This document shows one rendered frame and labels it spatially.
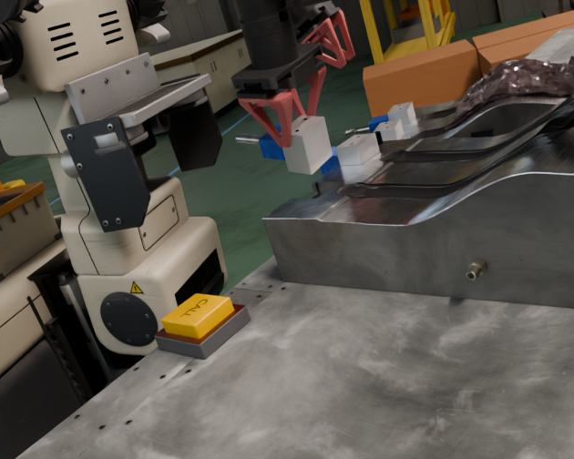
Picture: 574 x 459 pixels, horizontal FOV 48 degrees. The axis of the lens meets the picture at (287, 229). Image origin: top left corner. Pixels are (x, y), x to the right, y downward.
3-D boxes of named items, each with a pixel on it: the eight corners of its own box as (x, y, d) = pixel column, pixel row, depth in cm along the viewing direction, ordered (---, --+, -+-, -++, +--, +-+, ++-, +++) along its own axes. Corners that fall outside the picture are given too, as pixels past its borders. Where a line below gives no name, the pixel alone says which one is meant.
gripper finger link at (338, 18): (369, 42, 110) (333, -1, 109) (361, 50, 104) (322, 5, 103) (341, 67, 114) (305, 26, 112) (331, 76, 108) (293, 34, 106)
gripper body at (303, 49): (325, 57, 76) (311, -6, 72) (277, 94, 70) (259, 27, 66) (282, 58, 80) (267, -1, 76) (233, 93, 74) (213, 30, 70)
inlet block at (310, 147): (231, 164, 86) (220, 128, 83) (254, 147, 89) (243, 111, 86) (312, 175, 78) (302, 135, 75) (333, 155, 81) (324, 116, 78)
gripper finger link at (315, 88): (339, 119, 80) (322, 47, 75) (309, 147, 76) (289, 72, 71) (296, 118, 84) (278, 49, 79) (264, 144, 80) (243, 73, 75)
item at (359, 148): (293, 185, 96) (283, 151, 94) (312, 172, 99) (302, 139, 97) (366, 182, 87) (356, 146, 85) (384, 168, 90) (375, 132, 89)
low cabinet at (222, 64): (276, 79, 849) (259, 23, 823) (214, 124, 678) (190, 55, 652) (175, 106, 914) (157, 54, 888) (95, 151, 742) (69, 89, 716)
